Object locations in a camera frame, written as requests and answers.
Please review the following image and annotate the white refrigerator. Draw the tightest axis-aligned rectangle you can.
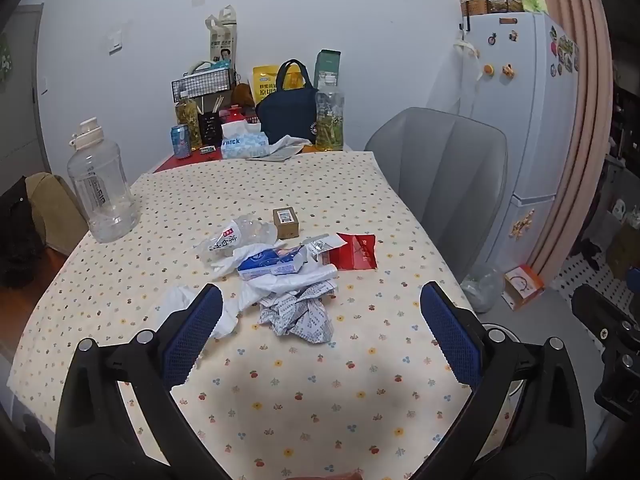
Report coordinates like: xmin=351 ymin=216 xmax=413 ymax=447
xmin=467 ymin=12 xmax=581 ymax=271

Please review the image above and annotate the small brown box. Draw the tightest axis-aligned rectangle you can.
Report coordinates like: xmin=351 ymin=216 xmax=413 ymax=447
xmin=272 ymin=206 xmax=301 ymax=240

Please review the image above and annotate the blue soda can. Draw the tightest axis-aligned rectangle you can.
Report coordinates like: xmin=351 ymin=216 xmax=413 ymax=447
xmin=171 ymin=124 xmax=192 ymax=159

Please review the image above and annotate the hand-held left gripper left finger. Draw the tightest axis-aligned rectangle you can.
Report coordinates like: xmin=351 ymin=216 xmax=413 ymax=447
xmin=54 ymin=282 xmax=224 ymax=480

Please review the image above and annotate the red table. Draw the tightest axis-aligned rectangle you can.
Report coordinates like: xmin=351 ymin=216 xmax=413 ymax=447
xmin=152 ymin=147 xmax=223 ymax=174

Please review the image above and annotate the clear plastic bag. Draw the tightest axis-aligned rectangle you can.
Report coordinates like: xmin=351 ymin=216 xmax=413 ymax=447
xmin=460 ymin=262 xmax=506 ymax=313

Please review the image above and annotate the small yellow tea bottle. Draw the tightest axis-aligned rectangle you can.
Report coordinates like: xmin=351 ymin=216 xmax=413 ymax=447
xmin=175 ymin=91 xmax=202 ymax=150

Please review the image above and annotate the navy lunch bag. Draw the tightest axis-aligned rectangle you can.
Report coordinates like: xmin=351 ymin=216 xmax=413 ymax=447
xmin=256 ymin=59 xmax=320 ymax=145

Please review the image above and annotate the blue tissue box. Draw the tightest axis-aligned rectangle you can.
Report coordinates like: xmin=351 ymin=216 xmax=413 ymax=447
xmin=220 ymin=122 xmax=268 ymax=159

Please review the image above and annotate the brown cardboard box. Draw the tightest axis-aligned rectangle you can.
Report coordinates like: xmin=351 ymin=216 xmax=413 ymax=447
xmin=607 ymin=222 xmax=640 ymax=281

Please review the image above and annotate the silver blister pack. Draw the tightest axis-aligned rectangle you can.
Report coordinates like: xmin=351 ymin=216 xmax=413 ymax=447
xmin=306 ymin=234 xmax=348 ymax=256

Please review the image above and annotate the large yellow tea bottle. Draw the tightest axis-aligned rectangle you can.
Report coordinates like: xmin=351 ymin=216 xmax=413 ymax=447
xmin=315 ymin=74 xmax=346 ymax=152

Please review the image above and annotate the white paper bag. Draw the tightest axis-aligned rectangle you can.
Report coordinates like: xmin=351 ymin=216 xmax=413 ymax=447
xmin=205 ymin=5 xmax=237 ymax=68

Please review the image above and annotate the red packet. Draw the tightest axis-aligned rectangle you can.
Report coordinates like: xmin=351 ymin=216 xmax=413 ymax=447
xmin=320 ymin=232 xmax=378 ymax=271

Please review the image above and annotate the black wire basket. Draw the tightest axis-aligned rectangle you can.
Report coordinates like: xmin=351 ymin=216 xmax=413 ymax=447
xmin=171 ymin=71 xmax=237 ymax=98

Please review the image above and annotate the cluster of fridge magnets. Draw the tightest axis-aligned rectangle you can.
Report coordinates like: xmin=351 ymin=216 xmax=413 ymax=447
xmin=547 ymin=25 xmax=580 ymax=78

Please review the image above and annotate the blue tissue pack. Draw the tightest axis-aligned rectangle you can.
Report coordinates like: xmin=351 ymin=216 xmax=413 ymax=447
xmin=237 ymin=245 xmax=307 ymax=281

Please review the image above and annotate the green carton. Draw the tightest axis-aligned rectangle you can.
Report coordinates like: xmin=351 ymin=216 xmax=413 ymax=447
xmin=315 ymin=50 xmax=342 ymax=92

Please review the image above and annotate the crushed clear plastic bottle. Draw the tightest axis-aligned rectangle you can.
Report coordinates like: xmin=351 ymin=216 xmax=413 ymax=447
xmin=194 ymin=214 xmax=278 ymax=268

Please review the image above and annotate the grey chair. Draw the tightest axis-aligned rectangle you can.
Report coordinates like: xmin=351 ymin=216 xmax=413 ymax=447
xmin=364 ymin=107 xmax=508 ymax=278

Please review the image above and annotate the black pen holder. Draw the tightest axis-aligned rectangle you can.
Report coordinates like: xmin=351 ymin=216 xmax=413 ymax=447
xmin=197 ymin=95 xmax=224 ymax=143

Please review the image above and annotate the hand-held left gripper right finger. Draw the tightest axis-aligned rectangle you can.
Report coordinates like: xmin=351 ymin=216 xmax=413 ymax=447
xmin=419 ymin=281 xmax=587 ymax=480

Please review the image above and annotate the white hanging plastic bag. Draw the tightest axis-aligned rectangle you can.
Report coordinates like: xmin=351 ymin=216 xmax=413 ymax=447
xmin=435 ymin=37 xmax=481 ymax=111

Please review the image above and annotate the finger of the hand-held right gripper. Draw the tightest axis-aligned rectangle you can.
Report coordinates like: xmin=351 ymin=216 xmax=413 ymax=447
xmin=571 ymin=284 xmax=632 ymax=346

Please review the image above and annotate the orange white cardboard box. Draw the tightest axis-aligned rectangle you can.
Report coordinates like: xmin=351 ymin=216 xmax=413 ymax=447
xmin=502 ymin=265 xmax=545 ymax=311

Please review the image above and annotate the large clear water jug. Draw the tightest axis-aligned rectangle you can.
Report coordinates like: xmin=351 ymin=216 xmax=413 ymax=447
xmin=66 ymin=117 xmax=141 ymax=244

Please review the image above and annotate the printed paper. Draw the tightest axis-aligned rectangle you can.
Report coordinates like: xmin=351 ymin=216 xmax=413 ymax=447
xmin=257 ymin=282 xmax=337 ymax=345

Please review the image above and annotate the gold decorative magnet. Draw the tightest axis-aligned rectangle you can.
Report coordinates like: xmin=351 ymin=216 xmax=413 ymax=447
xmin=509 ymin=209 xmax=535 ymax=238

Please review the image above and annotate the pink curtain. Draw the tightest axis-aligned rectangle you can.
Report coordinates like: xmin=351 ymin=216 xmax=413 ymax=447
xmin=517 ymin=0 xmax=613 ymax=286

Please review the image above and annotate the grey door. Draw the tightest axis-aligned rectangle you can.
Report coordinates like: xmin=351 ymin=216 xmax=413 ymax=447
xmin=0 ymin=4 xmax=51 ymax=176

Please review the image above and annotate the yellow snack bag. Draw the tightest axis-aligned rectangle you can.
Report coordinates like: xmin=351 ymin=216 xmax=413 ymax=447
xmin=251 ymin=64 xmax=281 ymax=103

